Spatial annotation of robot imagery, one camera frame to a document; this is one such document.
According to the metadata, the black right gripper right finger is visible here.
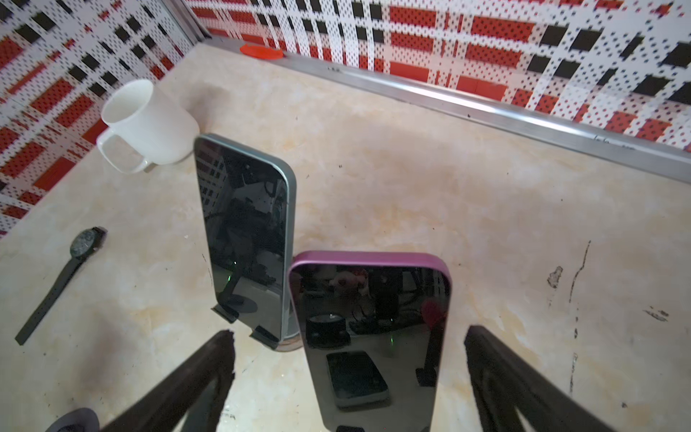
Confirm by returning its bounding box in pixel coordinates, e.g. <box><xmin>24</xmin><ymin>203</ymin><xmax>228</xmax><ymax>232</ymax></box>
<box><xmin>464</xmin><ymin>325</ymin><xmax>611</xmax><ymax>431</ymax></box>

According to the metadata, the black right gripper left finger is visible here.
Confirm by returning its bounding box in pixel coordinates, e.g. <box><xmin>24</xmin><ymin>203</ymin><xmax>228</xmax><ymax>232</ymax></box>
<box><xmin>103</xmin><ymin>330</ymin><xmax>236</xmax><ymax>431</ymax></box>

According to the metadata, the black phone purple edge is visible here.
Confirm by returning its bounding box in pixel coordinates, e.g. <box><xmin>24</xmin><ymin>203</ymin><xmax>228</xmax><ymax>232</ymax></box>
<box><xmin>289</xmin><ymin>251</ymin><xmax>452</xmax><ymax>431</ymax></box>

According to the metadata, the black phone green edge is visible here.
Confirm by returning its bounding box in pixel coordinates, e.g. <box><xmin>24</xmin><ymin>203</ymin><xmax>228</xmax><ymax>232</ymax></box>
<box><xmin>194</xmin><ymin>134</ymin><xmax>300</xmax><ymax>340</ymax></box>

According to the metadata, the black wrist watch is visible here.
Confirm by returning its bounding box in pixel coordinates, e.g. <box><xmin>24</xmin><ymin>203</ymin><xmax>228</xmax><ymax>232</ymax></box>
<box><xmin>14</xmin><ymin>227</ymin><xmax>107</xmax><ymax>346</ymax></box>

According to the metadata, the white ceramic mug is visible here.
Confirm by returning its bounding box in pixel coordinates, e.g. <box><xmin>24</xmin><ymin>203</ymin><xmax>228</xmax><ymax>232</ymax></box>
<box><xmin>96</xmin><ymin>79</ymin><xmax>200</xmax><ymax>174</ymax></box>

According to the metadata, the red round disc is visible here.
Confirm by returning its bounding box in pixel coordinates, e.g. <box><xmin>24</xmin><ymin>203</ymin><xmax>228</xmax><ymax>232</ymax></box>
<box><xmin>239</xmin><ymin>44</ymin><xmax>284</xmax><ymax>60</ymax></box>

